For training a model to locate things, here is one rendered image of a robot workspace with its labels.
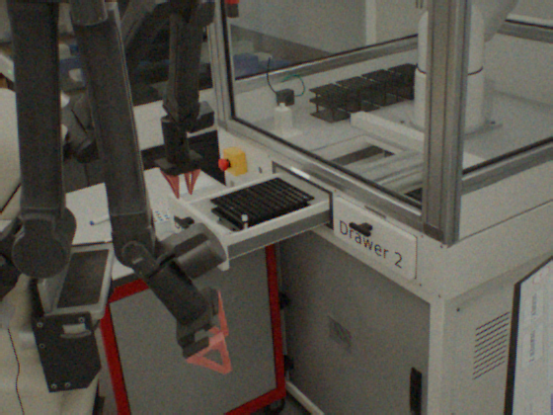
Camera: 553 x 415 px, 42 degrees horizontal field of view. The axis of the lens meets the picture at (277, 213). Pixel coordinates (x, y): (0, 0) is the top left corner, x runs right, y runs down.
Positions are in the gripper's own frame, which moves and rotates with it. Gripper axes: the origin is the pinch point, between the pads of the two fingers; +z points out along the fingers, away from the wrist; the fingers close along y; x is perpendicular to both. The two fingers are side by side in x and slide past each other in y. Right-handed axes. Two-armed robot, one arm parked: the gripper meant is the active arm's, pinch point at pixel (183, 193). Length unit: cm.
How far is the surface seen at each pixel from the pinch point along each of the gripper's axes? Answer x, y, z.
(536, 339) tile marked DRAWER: -91, 17, -2
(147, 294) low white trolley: 13.9, -8.8, 33.3
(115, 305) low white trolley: 14.0, -18.3, 32.7
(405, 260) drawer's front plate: -42, 34, 13
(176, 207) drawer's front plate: 11.8, 2.5, 9.5
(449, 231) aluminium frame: -53, 37, 2
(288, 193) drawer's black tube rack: 0.2, 30.7, 10.2
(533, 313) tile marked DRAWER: -85, 23, -1
